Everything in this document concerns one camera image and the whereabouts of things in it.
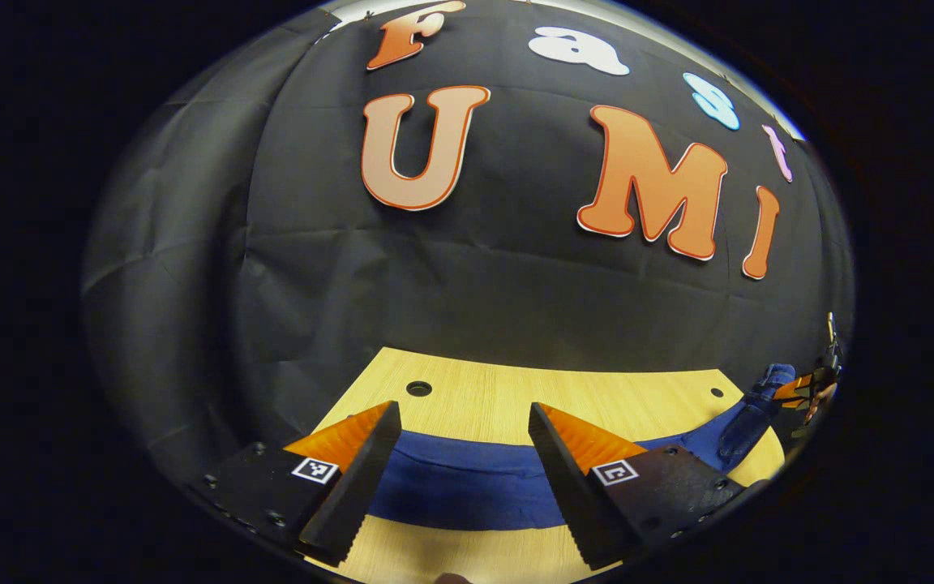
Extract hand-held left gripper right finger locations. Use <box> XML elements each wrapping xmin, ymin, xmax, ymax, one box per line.
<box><xmin>528</xmin><ymin>401</ymin><xmax>768</xmax><ymax>571</ymax></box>

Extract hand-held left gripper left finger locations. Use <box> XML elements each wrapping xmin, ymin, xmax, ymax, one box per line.
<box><xmin>186</xmin><ymin>400</ymin><xmax>403</xmax><ymax>569</ymax></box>

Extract blue jeans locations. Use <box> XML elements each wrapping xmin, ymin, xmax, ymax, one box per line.
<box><xmin>368</xmin><ymin>363</ymin><xmax>797</xmax><ymax>533</ymax></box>

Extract black backdrop cloth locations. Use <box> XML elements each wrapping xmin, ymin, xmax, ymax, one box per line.
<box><xmin>82</xmin><ymin>0</ymin><xmax>855</xmax><ymax>487</ymax></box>

